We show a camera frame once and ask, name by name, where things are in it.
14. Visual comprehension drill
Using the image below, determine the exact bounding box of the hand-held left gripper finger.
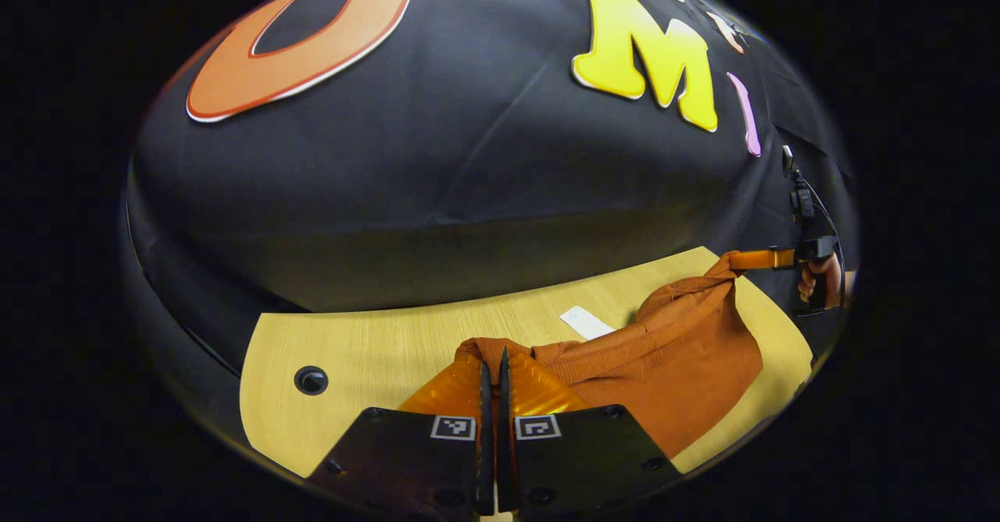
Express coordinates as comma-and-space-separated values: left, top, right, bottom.
498, 346, 683, 517
307, 349, 495, 519

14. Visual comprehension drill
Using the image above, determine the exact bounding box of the orange jacket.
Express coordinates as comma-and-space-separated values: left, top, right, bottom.
455, 251, 765, 460

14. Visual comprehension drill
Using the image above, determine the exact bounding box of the white paper garment tag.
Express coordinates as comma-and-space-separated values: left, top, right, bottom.
559, 306, 616, 341

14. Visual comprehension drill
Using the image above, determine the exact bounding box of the black backdrop cloth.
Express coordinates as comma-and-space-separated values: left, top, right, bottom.
121, 0, 860, 460

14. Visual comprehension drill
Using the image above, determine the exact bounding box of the black table cable grommet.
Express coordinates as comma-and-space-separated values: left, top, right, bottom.
294, 365, 330, 396

